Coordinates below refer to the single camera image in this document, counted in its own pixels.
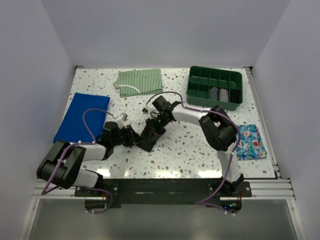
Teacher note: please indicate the rolled blue striped underwear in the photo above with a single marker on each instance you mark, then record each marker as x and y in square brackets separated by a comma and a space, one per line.
[213, 93]

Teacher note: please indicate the blue folded underwear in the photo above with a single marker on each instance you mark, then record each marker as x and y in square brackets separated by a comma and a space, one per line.
[84, 119]

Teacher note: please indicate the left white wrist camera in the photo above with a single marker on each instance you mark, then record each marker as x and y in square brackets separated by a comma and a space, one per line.
[121, 120]

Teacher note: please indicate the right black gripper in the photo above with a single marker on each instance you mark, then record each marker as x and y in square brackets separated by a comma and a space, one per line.
[153, 119]

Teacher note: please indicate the black pinstriped underwear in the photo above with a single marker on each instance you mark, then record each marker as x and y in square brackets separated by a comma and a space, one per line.
[149, 138]

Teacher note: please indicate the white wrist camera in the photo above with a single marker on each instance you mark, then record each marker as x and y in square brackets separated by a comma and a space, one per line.
[150, 112]
[121, 120]

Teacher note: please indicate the aluminium frame rail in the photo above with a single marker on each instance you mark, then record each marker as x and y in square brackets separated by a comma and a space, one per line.
[182, 153]

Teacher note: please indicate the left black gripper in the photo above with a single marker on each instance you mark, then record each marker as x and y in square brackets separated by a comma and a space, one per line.
[132, 137]

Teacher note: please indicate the rolled grey striped underwear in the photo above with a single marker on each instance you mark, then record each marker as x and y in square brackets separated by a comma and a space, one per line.
[224, 95]

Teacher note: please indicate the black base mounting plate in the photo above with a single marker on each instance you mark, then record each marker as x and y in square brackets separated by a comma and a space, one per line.
[114, 193]

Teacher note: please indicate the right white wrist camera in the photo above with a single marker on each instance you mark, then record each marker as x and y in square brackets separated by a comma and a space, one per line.
[150, 112]

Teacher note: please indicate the green divided storage bin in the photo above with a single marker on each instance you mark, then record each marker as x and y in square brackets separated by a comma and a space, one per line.
[201, 79]

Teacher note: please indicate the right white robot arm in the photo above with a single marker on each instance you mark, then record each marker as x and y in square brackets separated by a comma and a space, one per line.
[220, 132]

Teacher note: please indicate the blue floral underwear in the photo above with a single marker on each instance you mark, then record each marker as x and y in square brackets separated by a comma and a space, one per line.
[251, 145]

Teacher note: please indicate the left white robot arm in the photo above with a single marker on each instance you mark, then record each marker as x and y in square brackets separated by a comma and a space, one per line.
[62, 164]

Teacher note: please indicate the green striped underwear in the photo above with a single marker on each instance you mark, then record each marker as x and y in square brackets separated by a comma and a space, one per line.
[139, 82]

